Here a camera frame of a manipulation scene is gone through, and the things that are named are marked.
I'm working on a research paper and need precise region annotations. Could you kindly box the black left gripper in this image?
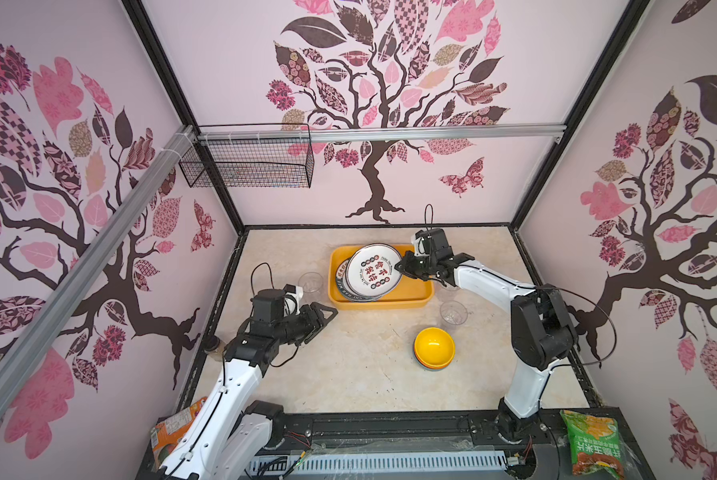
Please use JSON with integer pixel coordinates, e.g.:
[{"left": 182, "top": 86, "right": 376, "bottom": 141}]
[{"left": 273, "top": 302, "right": 338, "bottom": 347}]

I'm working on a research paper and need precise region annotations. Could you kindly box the clear plastic cup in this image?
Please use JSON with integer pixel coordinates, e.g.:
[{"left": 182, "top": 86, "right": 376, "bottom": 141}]
[
  {"left": 298, "top": 272, "right": 324, "bottom": 297},
  {"left": 440, "top": 301, "right": 469, "bottom": 326}
]

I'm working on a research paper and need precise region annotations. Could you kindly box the yellow upturned bowl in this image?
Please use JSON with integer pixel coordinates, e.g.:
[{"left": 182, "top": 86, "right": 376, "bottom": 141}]
[{"left": 413, "top": 327, "right": 457, "bottom": 370}]

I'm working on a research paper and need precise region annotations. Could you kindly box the white plate dark green rim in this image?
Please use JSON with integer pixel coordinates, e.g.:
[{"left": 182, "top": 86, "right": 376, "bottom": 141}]
[{"left": 336, "top": 259, "right": 381, "bottom": 303}]

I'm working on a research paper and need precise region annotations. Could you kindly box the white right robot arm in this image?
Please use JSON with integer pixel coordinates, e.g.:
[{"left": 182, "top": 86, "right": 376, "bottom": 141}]
[{"left": 396, "top": 228, "right": 578, "bottom": 444}]

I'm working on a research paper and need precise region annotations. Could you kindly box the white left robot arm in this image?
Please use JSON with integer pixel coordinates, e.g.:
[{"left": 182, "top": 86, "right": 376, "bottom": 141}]
[{"left": 158, "top": 284, "right": 338, "bottom": 479}]

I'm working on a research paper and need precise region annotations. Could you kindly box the yellow plastic bin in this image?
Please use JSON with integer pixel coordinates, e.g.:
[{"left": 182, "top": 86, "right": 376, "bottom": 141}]
[{"left": 326, "top": 245, "right": 434, "bottom": 311}]

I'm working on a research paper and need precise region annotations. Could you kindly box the orange snack packet left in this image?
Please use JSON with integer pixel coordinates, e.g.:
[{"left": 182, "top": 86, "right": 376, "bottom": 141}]
[{"left": 150, "top": 396, "right": 208, "bottom": 471}]

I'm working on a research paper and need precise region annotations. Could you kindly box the white vented strip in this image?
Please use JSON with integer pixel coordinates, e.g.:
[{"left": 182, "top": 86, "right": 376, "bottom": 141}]
[{"left": 242, "top": 451, "right": 509, "bottom": 478}]

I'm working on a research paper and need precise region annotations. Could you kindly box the green snack bag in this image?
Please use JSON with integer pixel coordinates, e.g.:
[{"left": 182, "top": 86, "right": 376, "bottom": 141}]
[{"left": 561, "top": 410, "right": 626, "bottom": 479}]

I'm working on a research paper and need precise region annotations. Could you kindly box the aluminium rail back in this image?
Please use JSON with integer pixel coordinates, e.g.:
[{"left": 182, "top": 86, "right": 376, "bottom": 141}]
[{"left": 198, "top": 123, "right": 567, "bottom": 143}]

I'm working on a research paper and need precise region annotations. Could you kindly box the aluminium rail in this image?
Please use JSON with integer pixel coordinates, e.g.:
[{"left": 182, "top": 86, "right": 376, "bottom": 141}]
[
  {"left": 0, "top": 125, "right": 196, "bottom": 420},
  {"left": 198, "top": 123, "right": 567, "bottom": 143}
]

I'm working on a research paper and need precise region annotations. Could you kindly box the black wire basket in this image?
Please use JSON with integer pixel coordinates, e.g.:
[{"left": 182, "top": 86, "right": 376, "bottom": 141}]
[{"left": 178, "top": 123, "right": 316, "bottom": 189}]

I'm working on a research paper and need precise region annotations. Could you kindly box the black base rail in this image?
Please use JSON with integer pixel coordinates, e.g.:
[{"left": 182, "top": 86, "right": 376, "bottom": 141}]
[{"left": 261, "top": 409, "right": 576, "bottom": 451}]

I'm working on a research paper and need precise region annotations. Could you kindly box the aluminium rail left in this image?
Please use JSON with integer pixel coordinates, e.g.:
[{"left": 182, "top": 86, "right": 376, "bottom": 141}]
[{"left": 0, "top": 125, "right": 196, "bottom": 420}]

